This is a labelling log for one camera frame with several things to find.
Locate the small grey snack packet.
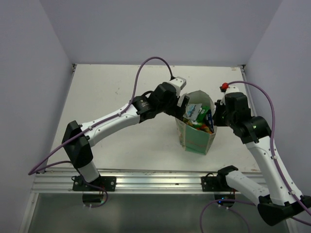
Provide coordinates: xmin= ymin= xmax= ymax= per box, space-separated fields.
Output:
xmin=183 ymin=103 xmax=202 ymax=120

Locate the green Fox's candy bag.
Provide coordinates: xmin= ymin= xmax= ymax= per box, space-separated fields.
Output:
xmin=189 ymin=106 xmax=210 ymax=123

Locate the blue snack bag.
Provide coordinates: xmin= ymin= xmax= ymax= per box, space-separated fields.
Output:
xmin=205 ymin=109 xmax=213 ymax=128

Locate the orange candy bag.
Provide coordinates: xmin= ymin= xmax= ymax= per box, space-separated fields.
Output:
xmin=192 ymin=122 xmax=214 ymax=134

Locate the green paper bag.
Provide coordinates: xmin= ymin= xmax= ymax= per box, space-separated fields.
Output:
xmin=175 ymin=90 xmax=217 ymax=155

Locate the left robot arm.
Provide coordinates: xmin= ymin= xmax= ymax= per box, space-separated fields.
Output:
xmin=62 ymin=77 xmax=189 ymax=191

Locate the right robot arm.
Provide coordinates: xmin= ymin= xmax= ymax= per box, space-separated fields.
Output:
xmin=213 ymin=92 xmax=311 ymax=226

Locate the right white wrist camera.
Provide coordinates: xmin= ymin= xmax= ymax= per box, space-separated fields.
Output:
xmin=220 ymin=83 xmax=240 ymax=95

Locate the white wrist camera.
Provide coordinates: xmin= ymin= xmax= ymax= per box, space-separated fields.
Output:
xmin=169 ymin=77 xmax=187 ymax=96
xmin=220 ymin=83 xmax=240 ymax=95

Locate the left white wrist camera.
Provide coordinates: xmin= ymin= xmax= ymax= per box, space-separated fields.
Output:
xmin=169 ymin=77 xmax=187 ymax=96

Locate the aluminium mounting rail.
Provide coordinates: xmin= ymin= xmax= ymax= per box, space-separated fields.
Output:
xmin=31 ymin=167 xmax=207 ymax=194

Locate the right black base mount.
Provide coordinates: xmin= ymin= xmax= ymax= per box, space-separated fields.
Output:
xmin=200 ymin=173 xmax=234 ymax=192

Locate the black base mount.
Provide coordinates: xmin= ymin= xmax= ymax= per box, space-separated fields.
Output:
xmin=200 ymin=173 xmax=234 ymax=192
xmin=71 ymin=176 xmax=117 ymax=192

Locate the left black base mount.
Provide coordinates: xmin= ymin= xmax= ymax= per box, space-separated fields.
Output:
xmin=71 ymin=176 xmax=117 ymax=192

